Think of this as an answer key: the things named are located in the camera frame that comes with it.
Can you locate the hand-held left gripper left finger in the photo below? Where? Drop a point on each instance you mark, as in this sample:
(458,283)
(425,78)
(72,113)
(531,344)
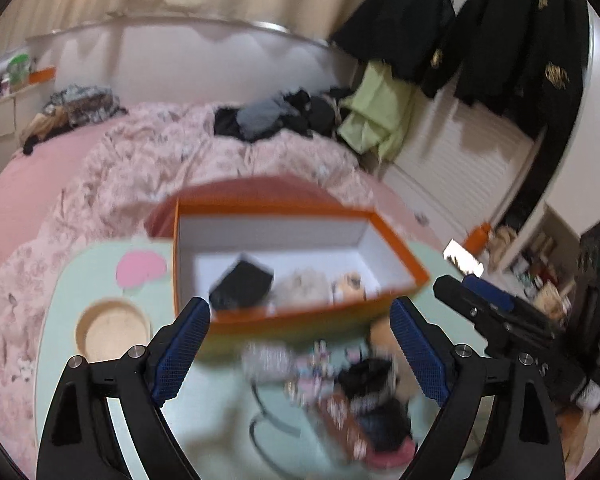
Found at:
(180,355)

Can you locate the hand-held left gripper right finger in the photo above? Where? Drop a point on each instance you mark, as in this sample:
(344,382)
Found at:
(420,355)

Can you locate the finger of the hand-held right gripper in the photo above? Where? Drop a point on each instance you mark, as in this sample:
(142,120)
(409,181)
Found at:
(480,310)
(490,290)

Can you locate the orange cardboard box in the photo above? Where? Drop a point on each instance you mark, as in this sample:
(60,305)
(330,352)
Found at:
(300,327)

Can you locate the white fluffy feather scrunchie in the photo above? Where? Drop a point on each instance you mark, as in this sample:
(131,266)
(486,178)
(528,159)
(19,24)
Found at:
(302,287)

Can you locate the white glossy card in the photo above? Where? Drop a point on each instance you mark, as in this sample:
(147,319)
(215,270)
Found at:
(460,256)

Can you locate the beige crumpled cloth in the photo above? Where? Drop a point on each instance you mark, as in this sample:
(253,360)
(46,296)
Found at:
(504,242)

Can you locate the orange bottle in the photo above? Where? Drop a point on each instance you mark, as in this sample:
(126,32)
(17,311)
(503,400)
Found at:
(477,240)

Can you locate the black lace-trimmed scrunchie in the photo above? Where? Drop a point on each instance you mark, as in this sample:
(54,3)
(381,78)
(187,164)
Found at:
(370,382)

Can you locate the white bookshelf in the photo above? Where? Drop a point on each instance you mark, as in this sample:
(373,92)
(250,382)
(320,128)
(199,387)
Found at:
(545,270)

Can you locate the black pouch with red print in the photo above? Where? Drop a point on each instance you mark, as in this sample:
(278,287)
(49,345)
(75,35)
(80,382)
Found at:
(241,282)

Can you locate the brown carton box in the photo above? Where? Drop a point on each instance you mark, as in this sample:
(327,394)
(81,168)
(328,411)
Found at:
(342,425)

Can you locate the pink round item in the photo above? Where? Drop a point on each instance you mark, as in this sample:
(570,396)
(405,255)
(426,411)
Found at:
(390,460)

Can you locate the white louvered door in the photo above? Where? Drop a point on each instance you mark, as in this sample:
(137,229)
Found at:
(470,160)

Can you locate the pink floral blanket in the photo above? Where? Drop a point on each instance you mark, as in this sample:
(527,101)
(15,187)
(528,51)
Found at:
(145,160)

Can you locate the light green cloth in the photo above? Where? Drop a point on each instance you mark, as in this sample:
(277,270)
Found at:
(375,110)

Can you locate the pink bed sheet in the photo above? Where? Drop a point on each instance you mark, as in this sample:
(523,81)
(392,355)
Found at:
(35,180)

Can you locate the pile of dark clothes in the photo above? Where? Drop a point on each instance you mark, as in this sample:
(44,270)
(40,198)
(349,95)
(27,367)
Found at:
(280,115)

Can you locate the brown plush toy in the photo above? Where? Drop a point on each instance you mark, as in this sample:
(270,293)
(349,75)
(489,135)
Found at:
(45,132)

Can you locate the patterned grey clothes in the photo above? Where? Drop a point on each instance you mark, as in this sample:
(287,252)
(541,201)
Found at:
(85,102)

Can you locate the small orange box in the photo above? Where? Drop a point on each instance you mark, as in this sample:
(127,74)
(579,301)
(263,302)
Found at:
(42,75)

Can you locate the green and white bag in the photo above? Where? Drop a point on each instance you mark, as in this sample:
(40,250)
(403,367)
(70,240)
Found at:
(19,70)

